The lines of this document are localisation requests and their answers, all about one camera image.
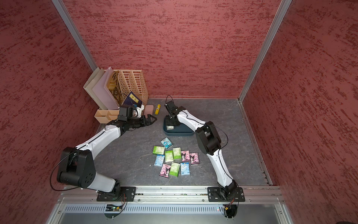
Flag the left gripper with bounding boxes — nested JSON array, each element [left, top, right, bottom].
[[127, 114, 157, 128]]

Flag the teal cartoon tissue pack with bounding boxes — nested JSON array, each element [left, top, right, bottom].
[[161, 137, 173, 149]]

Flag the blue tissue pack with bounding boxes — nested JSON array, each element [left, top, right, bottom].
[[180, 162, 190, 176], [154, 155, 165, 167]]

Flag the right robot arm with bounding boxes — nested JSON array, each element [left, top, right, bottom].
[[165, 101, 239, 201]]

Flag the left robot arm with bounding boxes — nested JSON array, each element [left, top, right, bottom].
[[55, 114, 157, 201]]

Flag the teal storage box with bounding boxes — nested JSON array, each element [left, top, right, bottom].
[[163, 116, 194, 137]]

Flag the pink eraser case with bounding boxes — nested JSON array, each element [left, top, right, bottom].
[[144, 105, 154, 116]]

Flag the dark blue notebook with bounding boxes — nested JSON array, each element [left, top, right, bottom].
[[122, 91, 143, 107]]

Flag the pink Kuromi tissue pack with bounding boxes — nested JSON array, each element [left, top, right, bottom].
[[181, 150, 191, 162]]

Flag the pink Kuromi pack right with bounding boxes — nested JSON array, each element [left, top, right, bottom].
[[189, 153, 200, 165]]

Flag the beige desk file organizer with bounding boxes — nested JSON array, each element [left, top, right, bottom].
[[83, 67, 149, 124]]

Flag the gold patterned book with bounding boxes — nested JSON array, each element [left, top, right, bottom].
[[107, 71, 123, 105]]

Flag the green tissue pack bottom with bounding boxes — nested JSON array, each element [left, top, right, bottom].
[[169, 162, 180, 177]]

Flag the pink Kuromi pack bottom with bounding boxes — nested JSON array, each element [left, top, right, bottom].
[[159, 164, 171, 178]]

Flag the blue tissue pack bottom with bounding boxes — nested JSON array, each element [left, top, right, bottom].
[[180, 162, 190, 176]]

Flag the pink folder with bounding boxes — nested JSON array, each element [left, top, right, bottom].
[[92, 67, 118, 110]]

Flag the beige folder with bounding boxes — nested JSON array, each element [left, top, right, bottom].
[[83, 67, 108, 110]]

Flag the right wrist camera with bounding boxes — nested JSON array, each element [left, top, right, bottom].
[[165, 100, 178, 114]]

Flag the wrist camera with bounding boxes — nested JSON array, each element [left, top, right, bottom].
[[118, 105, 145, 119], [165, 100, 178, 114]]

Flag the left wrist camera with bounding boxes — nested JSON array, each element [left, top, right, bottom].
[[118, 105, 145, 119]]

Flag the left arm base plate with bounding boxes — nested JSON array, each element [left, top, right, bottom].
[[97, 186, 137, 202]]

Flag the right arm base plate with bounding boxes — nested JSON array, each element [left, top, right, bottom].
[[207, 187, 246, 203]]

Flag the aluminium front rail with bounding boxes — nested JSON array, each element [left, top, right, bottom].
[[47, 186, 293, 224]]

